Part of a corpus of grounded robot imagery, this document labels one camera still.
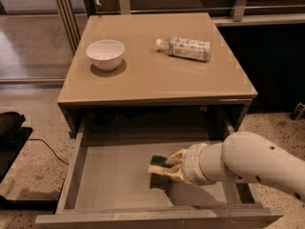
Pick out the metal rail shelf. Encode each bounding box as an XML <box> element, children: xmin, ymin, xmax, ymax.
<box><xmin>57</xmin><ymin>0</ymin><xmax>305</xmax><ymax>26</ymax></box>

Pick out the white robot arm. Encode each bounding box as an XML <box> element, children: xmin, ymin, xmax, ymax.
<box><xmin>148</xmin><ymin>132</ymin><xmax>305</xmax><ymax>202</ymax></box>

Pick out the plastic bottle with label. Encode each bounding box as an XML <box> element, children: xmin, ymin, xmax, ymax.
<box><xmin>155</xmin><ymin>36</ymin><xmax>211</xmax><ymax>62</ymax></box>

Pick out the beige cabinet with counter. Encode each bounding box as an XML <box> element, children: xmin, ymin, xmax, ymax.
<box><xmin>57</xmin><ymin>13</ymin><xmax>257</xmax><ymax>134</ymax></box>

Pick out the green and yellow sponge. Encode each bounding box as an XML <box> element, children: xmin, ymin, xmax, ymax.
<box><xmin>151</xmin><ymin>156</ymin><xmax>168</xmax><ymax>168</ymax></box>

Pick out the small dark object on floor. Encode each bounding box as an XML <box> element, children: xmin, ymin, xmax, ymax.
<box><xmin>290</xmin><ymin>103</ymin><xmax>305</xmax><ymax>120</ymax></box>

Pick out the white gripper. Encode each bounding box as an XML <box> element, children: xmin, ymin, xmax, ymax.
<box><xmin>148</xmin><ymin>143</ymin><xmax>210</xmax><ymax>186</ymax></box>

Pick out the white bowl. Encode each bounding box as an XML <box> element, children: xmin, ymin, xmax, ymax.
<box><xmin>86</xmin><ymin>39</ymin><xmax>125</xmax><ymax>72</ymax></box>

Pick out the open grey top drawer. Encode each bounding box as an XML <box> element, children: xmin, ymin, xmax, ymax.
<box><xmin>35</xmin><ymin>122</ymin><xmax>283</xmax><ymax>229</ymax></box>

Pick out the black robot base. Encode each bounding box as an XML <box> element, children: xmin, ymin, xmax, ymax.
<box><xmin>0</xmin><ymin>112</ymin><xmax>32</xmax><ymax>182</ymax></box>

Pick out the black cable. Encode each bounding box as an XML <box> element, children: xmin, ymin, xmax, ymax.
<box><xmin>28</xmin><ymin>137</ymin><xmax>71</xmax><ymax>166</ymax></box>

